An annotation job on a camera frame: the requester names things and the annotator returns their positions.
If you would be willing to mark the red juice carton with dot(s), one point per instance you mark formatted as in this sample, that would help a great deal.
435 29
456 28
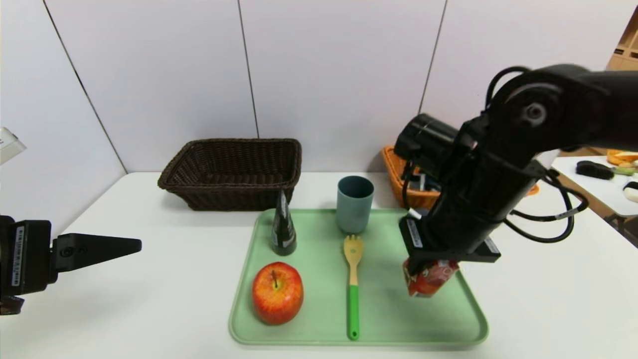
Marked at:
431 281

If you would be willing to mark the white rounded object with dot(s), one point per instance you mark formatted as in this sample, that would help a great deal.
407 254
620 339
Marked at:
632 193

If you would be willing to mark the orange wicker basket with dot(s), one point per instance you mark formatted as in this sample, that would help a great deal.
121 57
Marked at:
423 199

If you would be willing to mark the wooden cabinet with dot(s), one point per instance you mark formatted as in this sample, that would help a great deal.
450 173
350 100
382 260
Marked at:
625 55

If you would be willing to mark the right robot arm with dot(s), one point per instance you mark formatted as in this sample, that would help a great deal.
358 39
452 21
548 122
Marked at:
498 169

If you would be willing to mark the blue-grey plastic cup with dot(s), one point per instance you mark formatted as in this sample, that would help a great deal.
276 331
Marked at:
354 214

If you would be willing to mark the dark brown wicker basket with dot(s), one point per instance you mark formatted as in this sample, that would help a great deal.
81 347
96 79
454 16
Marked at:
234 199

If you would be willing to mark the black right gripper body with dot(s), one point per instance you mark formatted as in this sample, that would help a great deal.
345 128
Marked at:
417 238

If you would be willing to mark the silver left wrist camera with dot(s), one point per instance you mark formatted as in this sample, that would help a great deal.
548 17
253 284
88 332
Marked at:
9 145

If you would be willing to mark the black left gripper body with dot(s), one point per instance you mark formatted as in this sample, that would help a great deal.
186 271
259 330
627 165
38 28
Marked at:
26 255

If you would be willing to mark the red apple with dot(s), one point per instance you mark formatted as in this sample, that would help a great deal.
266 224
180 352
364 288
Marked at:
277 299

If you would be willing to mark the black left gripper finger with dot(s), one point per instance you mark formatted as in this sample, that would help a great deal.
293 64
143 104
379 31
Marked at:
89 249

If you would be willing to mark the light green plastic tray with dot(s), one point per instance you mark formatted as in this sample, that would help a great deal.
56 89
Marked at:
324 299

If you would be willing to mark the yellow green pasta spoon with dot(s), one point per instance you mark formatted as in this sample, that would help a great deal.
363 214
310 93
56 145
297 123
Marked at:
353 309

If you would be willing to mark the dark glass cone bottle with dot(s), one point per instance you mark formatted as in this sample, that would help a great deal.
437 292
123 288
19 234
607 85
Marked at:
284 239

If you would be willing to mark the orange woven bowl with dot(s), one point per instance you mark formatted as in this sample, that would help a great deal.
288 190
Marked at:
620 158

